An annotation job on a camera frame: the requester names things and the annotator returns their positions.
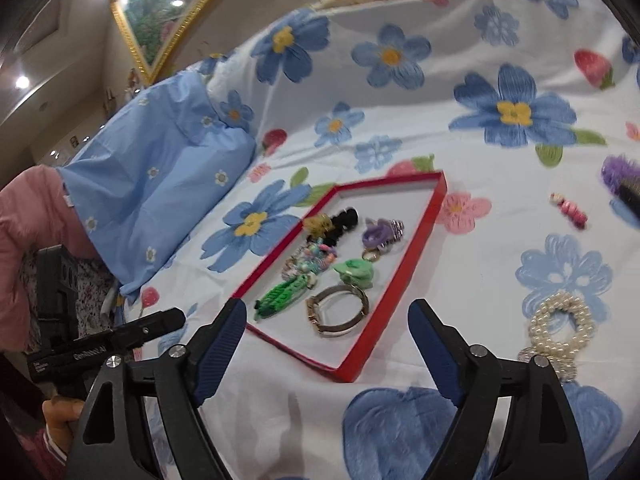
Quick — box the gold framed painting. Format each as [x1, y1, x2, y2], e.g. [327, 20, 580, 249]
[110, 0, 251, 84]

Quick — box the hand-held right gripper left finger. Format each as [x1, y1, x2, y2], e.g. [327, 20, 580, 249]
[65, 298, 248, 480]

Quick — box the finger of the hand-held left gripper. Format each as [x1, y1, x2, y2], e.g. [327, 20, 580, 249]
[112, 308, 187, 349]

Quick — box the small floral print cloth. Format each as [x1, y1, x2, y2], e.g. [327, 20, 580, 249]
[20, 250, 123, 352]

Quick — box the pink beaded hair clip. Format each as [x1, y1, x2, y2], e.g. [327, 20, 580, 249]
[550, 192, 589, 230]

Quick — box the black hair claw clip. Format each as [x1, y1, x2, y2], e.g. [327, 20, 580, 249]
[617, 175, 640, 227]

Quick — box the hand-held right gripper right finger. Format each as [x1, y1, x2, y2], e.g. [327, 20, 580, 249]
[407, 298, 588, 480]

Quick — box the person's left forearm pink sleeve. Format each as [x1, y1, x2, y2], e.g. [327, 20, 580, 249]
[15, 425, 71, 480]

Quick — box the green braided hair clip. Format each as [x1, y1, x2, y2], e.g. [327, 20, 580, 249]
[253, 272, 321, 321]

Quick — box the small yellow hair clip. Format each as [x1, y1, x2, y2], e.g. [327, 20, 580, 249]
[303, 214, 334, 236]

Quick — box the purple fluffy flower hair accessory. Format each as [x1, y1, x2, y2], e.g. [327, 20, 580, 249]
[601, 155, 640, 197]

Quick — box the blue daisy print pillow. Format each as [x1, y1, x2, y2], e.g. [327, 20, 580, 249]
[55, 70, 259, 302]

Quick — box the black fabric scrunchie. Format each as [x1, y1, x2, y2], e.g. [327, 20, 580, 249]
[307, 208, 362, 249]

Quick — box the white pearl bracelet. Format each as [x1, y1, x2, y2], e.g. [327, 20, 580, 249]
[517, 292, 592, 384]

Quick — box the metal bangle bracelet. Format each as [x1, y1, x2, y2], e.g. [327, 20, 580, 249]
[306, 282, 370, 337]

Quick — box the red rimmed white tray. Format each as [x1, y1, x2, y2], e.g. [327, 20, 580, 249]
[232, 171, 448, 385]

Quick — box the person's left hand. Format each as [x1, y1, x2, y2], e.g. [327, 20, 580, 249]
[42, 397, 86, 431]

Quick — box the floral strawberry print bed sheet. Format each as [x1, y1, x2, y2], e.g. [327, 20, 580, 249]
[115, 0, 640, 480]

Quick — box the colourful beaded bracelet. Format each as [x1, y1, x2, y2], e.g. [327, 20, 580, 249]
[282, 241, 339, 281]

